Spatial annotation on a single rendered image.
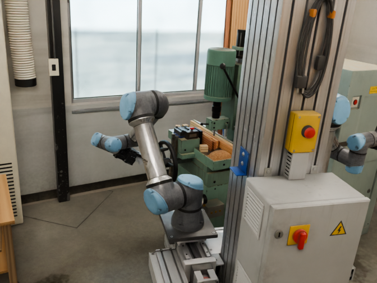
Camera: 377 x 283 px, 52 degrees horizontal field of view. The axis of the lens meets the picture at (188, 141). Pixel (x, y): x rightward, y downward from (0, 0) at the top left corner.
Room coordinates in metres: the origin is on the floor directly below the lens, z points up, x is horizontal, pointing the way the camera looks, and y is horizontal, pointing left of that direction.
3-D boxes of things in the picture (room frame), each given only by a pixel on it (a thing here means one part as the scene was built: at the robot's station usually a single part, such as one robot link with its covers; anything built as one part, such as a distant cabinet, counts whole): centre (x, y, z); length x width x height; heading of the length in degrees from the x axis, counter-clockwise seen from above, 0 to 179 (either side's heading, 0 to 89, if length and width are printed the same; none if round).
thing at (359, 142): (1.68, -0.79, 1.21); 0.11 x 0.08 x 0.09; 121
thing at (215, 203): (2.07, -0.17, 0.58); 0.12 x 0.08 x 0.08; 120
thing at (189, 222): (1.52, -0.02, 0.87); 0.15 x 0.15 x 0.10
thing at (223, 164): (2.34, -0.05, 0.87); 0.61 x 0.30 x 0.06; 30
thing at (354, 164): (1.69, -0.78, 1.12); 0.11 x 0.08 x 0.11; 31
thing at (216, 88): (2.37, -0.16, 1.35); 0.18 x 0.18 x 0.31
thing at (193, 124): (2.41, -0.16, 0.93); 0.60 x 0.02 x 0.05; 30
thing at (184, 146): (2.30, 0.02, 0.92); 0.15 x 0.13 x 0.09; 30
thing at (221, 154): (2.14, -0.19, 0.92); 0.14 x 0.09 x 0.04; 120
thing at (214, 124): (2.37, -0.18, 1.03); 0.14 x 0.07 x 0.09; 120
